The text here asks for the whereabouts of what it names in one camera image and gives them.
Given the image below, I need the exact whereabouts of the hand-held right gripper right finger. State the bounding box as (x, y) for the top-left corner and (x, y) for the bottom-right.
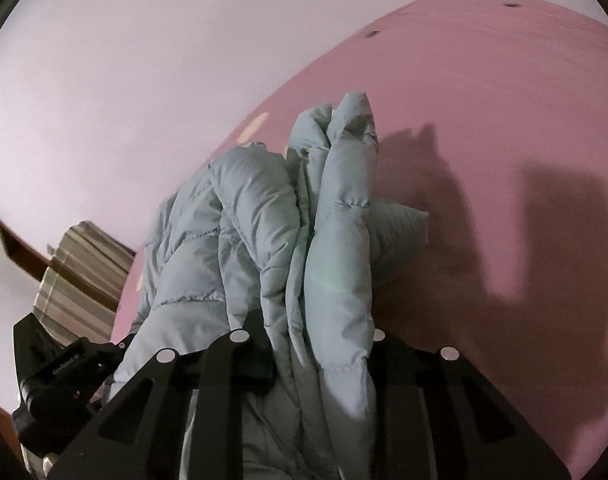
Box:
(371, 329), (571, 480)

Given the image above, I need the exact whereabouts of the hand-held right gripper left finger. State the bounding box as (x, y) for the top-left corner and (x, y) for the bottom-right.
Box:
(48, 329), (277, 480)

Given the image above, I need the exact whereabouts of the light blue puffer jacket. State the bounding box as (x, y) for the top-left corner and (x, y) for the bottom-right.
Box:
(104, 91), (431, 480)

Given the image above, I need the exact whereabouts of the striped cloth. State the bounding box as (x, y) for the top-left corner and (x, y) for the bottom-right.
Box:
(31, 220), (136, 348)

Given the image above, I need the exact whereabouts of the pink dotted bed sheet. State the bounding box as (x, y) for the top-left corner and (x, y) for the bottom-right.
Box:
(106, 0), (608, 476)

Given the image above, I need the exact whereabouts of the brown wooden bed frame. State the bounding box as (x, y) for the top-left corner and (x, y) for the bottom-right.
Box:
(0, 214), (122, 312)

